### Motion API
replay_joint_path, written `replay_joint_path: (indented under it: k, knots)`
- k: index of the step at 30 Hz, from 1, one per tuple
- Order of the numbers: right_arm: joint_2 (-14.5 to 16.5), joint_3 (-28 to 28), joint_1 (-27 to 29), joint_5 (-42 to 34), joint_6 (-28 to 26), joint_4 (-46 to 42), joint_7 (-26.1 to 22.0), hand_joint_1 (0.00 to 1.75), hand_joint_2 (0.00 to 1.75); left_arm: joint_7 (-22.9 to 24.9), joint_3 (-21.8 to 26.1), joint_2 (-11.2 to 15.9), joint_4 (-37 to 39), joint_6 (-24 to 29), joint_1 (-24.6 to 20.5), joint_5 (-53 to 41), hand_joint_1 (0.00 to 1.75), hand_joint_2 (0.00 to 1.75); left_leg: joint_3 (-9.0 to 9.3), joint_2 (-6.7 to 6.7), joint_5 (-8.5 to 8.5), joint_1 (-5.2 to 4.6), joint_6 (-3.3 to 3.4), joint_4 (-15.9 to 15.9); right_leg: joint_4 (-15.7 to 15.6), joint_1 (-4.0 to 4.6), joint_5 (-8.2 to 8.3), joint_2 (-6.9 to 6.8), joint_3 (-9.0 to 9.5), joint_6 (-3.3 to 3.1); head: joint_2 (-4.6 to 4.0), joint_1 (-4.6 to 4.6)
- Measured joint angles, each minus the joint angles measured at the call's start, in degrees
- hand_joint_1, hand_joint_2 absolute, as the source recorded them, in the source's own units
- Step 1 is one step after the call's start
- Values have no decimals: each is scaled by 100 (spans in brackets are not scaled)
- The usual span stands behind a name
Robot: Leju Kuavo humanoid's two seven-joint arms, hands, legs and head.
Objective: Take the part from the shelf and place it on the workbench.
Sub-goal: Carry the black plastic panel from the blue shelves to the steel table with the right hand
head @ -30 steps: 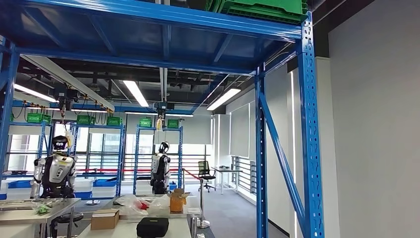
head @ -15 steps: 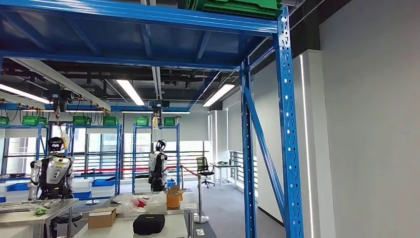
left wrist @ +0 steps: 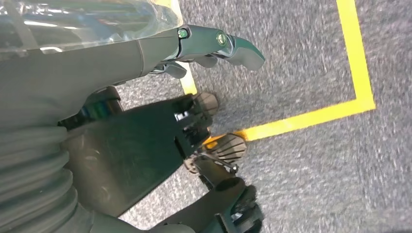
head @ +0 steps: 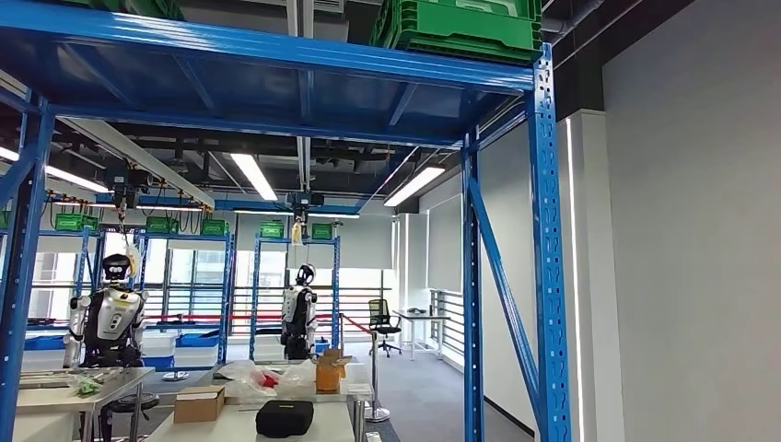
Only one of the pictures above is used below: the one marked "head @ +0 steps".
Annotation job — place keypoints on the vertical wall light strip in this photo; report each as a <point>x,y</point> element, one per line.
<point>572,244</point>

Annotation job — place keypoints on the chrome stanchion post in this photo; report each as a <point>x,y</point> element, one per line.
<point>374,378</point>

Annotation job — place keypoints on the silver black humanoid robot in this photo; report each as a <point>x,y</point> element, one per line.
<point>298,314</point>
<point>116,320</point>

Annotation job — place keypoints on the white overhead crane rail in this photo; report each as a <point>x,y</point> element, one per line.
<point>152,165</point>
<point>303,165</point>

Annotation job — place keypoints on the black mesh office chair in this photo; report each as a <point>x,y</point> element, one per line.
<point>382,314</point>

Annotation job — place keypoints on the brown cardboard box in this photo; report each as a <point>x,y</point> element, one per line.
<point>199,407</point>

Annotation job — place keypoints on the white plastic bin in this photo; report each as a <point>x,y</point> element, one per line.
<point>195,356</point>
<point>158,343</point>

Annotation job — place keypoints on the steel workbench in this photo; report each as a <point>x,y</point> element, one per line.
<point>49,399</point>

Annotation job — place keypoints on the black round stool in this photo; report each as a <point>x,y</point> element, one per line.
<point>131,401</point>

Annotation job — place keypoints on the yellow hanging tag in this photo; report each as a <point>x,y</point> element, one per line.
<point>297,233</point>

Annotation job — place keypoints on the black zippered carrying case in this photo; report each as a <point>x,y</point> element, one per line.
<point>284,419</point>

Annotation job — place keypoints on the black overhead hoist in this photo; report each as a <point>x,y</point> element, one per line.
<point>129,186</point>
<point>305,202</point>

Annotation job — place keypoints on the orange cardboard box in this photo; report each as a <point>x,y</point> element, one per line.
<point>328,375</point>

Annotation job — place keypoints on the grey metal railing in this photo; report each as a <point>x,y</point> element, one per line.
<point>448,323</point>

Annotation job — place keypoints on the clear plastic bags pile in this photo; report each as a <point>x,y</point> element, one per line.
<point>250,381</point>

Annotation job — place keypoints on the green plastic bag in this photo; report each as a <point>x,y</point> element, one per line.
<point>88,386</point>

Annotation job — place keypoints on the blue steel shelving rack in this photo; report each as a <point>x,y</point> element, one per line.
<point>244,47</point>
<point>229,299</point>
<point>336,299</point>
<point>82,262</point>

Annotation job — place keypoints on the white table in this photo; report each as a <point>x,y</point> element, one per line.
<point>238,430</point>

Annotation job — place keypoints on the long ceiling light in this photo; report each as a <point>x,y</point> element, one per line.
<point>262,212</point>
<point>168,208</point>
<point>254,177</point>
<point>73,178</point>
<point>85,204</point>
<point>415,186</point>
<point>334,215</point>

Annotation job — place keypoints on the white standing desk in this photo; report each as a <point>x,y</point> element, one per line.
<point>421,316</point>

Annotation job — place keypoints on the steel table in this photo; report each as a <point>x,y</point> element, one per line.
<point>361,381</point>

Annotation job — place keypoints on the pale hanging tag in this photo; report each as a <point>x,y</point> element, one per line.
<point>133,261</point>

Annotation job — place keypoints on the blue plastic bin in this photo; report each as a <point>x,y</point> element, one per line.
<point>196,340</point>
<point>44,343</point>

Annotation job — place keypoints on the green plastic storage crate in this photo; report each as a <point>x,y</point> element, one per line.
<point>3,219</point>
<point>162,226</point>
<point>463,30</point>
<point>91,224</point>
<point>152,7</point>
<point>272,229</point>
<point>215,227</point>
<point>69,222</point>
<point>322,232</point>

